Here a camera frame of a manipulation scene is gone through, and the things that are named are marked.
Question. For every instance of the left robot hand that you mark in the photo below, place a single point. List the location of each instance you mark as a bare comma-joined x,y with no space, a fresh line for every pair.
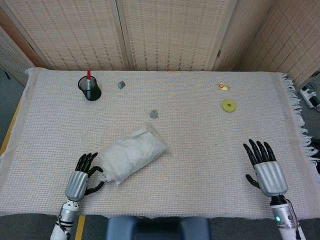
77,181

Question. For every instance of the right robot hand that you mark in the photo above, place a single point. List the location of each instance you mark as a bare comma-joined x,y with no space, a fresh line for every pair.
270,178

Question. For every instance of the translucent plastic bag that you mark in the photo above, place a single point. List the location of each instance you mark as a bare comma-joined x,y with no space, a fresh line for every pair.
133,156

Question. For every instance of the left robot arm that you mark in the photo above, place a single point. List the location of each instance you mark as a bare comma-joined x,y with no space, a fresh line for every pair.
65,217

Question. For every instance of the woven fringed tablecloth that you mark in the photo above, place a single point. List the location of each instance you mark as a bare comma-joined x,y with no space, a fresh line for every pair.
160,145

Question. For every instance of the black mesh pen holder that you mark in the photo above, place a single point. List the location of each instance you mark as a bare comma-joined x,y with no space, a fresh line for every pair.
89,88

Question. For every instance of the grey crumpled clip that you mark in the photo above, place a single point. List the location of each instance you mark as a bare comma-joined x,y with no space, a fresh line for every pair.
153,114

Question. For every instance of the red capped pen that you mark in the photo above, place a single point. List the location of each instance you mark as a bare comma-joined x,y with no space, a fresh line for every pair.
88,79

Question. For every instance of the woven folding screen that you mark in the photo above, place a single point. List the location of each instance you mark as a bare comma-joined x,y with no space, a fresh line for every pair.
155,32

